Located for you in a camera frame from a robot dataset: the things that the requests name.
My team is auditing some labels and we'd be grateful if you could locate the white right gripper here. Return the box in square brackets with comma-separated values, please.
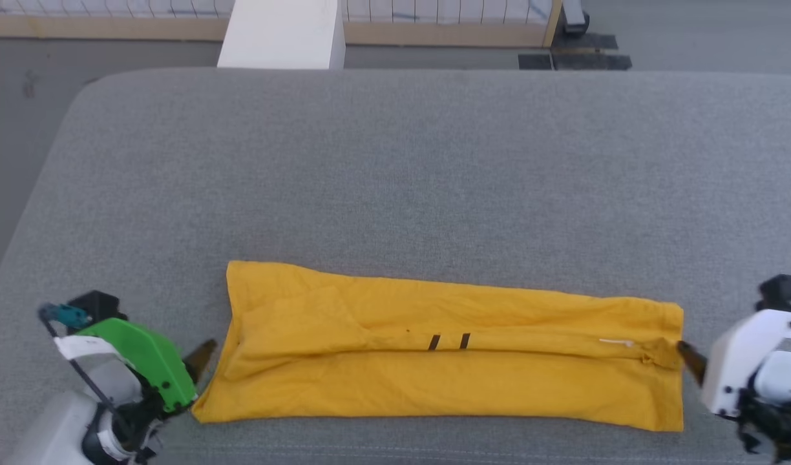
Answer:
[677, 310, 791, 418]

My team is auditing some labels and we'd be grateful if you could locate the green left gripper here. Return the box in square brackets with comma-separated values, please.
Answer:
[79, 318, 218, 415]

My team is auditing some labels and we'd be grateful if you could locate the yellow cartoon print T-shirt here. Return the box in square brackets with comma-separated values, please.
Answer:
[192, 260, 685, 432]

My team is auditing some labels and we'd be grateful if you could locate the large black floor mat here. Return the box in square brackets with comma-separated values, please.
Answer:
[551, 34, 632, 70]

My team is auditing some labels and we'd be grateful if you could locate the white box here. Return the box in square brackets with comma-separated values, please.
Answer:
[218, 0, 346, 70]

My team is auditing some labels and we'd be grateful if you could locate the black caster foot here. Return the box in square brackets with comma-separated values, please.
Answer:
[560, 0, 590, 36]

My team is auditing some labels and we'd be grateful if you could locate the lemon print wooden frame screen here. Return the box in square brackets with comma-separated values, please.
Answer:
[0, 0, 563, 49]

